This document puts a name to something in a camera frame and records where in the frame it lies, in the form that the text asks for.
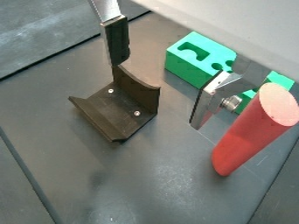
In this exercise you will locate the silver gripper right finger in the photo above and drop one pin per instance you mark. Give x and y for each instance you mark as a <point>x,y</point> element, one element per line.
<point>220,93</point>

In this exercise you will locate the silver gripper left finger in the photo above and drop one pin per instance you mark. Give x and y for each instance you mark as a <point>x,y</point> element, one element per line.
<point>114,26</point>

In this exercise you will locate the red oval peg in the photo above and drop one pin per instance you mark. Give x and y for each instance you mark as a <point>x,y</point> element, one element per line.
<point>269,116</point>

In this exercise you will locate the green shape sorting board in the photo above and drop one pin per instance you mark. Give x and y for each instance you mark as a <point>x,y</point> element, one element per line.
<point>197,57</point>

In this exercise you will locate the black curved peg holder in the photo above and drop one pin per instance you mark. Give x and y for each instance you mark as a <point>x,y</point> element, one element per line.
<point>122,107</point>

